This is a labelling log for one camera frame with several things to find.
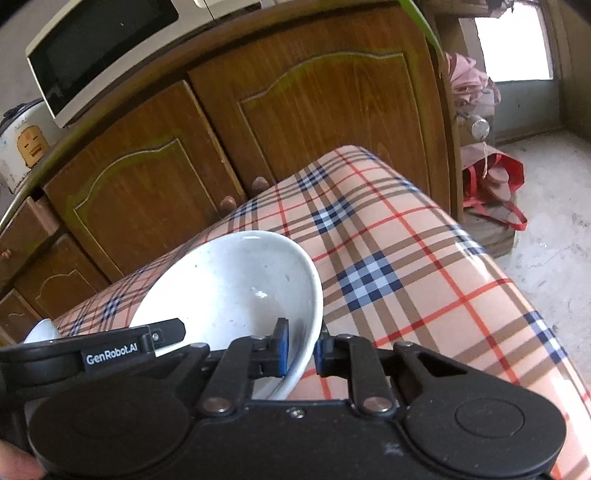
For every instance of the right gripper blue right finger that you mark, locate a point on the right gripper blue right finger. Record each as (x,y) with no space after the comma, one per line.
(356,360)

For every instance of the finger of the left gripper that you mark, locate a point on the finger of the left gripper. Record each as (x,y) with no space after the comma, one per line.
(161,337)

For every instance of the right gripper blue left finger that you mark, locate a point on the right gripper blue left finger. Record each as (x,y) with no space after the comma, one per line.
(230,374)

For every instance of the blue patterned ceramic bowl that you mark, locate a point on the blue patterned ceramic bowl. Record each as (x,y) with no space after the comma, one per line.
(44,330)

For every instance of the white ceramic bowl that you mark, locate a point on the white ceramic bowl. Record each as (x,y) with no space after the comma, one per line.
(238,285)

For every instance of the person's left hand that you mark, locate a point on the person's left hand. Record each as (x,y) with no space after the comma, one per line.
(15,464)

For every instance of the plaid tablecloth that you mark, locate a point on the plaid tablecloth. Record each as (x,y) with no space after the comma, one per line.
(393,266)

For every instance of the red gift bag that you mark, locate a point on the red gift bag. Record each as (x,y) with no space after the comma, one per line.
(491,179)

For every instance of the white rice cooker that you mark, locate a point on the white rice cooker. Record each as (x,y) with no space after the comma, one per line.
(28,132)

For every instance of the wooden kitchen cabinet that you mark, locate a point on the wooden kitchen cabinet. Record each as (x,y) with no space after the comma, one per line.
(214,122)

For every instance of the cream microwave oven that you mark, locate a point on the cream microwave oven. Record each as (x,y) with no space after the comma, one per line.
(90,45)

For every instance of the pink cloth bundle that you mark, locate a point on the pink cloth bundle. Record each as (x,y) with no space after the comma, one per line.
(470,86)

